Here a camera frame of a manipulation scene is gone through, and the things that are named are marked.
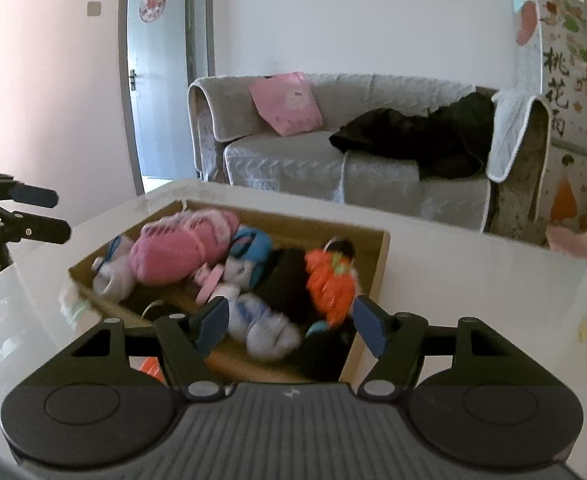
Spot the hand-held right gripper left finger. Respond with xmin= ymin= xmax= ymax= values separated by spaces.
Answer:
xmin=21 ymin=296 xmax=230 ymax=402

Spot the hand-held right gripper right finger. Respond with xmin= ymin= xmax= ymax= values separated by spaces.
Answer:
xmin=352 ymin=296 xmax=561 ymax=402

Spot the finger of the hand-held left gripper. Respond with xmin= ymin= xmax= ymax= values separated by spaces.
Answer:
xmin=0 ymin=212 xmax=72 ymax=245
xmin=0 ymin=170 xmax=58 ymax=209

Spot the pink kitty slipper sock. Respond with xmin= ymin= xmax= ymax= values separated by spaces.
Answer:
xmin=194 ymin=265 xmax=227 ymax=306

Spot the grey blue sock bundle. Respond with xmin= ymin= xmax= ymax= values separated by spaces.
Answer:
xmin=218 ymin=285 xmax=303 ymax=361

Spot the orange sock bundle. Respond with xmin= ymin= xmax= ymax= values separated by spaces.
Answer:
xmin=304 ymin=247 xmax=359 ymax=326
xmin=138 ymin=356 xmax=164 ymax=383

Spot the black sock roll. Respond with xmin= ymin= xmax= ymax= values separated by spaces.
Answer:
xmin=254 ymin=249 xmax=324 ymax=326

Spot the blue white sock pair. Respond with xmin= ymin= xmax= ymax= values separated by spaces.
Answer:
xmin=224 ymin=226 xmax=274 ymax=288

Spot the pink polka-dot sock bundle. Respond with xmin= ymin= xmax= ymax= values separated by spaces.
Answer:
xmin=130 ymin=209 xmax=242 ymax=287

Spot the cardboard box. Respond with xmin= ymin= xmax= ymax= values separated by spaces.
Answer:
xmin=68 ymin=199 xmax=391 ymax=386

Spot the white desktop table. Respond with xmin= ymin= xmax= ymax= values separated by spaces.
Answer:
xmin=0 ymin=177 xmax=587 ymax=480

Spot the white mint sock bundle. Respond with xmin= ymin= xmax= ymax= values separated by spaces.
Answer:
xmin=58 ymin=287 xmax=94 ymax=331

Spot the blue white pompom sock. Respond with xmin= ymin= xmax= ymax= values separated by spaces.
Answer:
xmin=91 ymin=235 xmax=137 ymax=301

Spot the grey blue door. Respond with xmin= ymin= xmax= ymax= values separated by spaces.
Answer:
xmin=128 ymin=0 xmax=214 ymax=181

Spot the grey sofa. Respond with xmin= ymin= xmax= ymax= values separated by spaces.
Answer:
xmin=188 ymin=71 xmax=554 ymax=233

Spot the black cloth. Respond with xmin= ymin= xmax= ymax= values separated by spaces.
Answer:
xmin=328 ymin=91 xmax=497 ymax=180

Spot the round red door decoration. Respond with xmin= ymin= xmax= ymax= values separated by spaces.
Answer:
xmin=138 ymin=0 xmax=168 ymax=23

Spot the pink pillow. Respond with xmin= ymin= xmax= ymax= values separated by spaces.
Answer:
xmin=248 ymin=71 xmax=323 ymax=137

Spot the white quilted blanket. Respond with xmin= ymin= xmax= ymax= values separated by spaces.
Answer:
xmin=486 ymin=87 xmax=549 ymax=183

